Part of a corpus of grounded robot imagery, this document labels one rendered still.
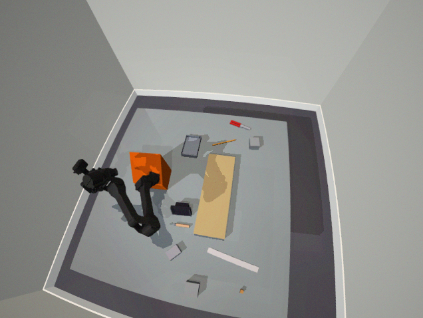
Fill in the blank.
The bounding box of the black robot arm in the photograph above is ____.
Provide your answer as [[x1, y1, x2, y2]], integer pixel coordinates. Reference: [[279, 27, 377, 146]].
[[80, 168, 160, 237]]

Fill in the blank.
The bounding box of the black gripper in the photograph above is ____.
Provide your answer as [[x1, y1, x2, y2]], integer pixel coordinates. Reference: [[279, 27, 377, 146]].
[[72, 159, 103, 192]]

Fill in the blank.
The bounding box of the white flat bar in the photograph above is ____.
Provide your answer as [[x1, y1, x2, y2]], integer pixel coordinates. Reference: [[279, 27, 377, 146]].
[[207, 247, 259, 273]]

